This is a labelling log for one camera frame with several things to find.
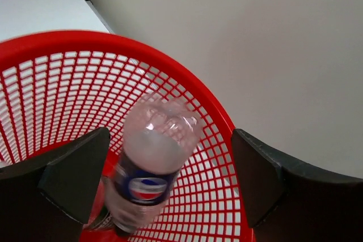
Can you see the red mesh plastic bin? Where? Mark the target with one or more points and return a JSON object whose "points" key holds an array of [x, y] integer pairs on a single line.
{"points": [[57, 86]]}

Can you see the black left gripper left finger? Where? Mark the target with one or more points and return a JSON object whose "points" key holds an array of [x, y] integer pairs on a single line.
{"points": [[49, 197]]}

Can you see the small Pepsi plastic bottle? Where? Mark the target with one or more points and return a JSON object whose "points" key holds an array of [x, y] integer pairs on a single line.
{"points": [[158, 138]]}

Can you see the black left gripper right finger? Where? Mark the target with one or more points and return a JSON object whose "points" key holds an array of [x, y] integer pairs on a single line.
{"points": [[287, 199]]}

